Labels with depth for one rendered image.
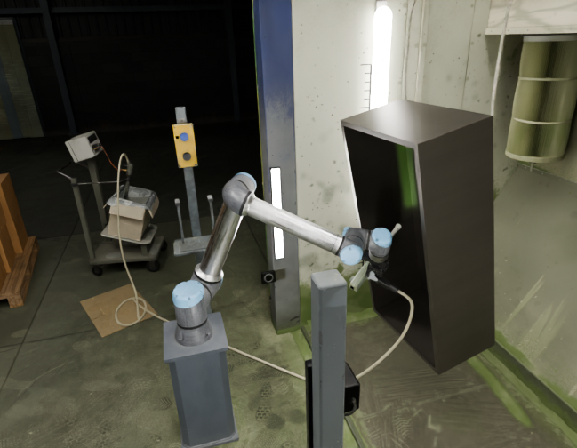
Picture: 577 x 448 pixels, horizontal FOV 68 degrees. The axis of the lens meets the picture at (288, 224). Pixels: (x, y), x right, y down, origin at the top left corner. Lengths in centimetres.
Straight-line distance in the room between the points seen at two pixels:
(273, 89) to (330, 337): 198
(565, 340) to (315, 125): 189
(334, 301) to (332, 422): 27
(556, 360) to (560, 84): 156
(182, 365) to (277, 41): 178
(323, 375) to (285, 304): 231
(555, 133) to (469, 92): 58
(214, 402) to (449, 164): 162
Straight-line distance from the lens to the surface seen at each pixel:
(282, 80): 258
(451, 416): 276
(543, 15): 285
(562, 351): 293
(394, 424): 265
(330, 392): 84
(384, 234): 194
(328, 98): 268
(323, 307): 72
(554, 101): 297
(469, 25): 310
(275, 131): 261
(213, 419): 249
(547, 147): 302
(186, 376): 227
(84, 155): 424
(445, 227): 187
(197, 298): 210
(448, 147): 174
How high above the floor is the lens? 201
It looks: 24 degrees down
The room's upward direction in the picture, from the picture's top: 2 degrees counter-clockwise
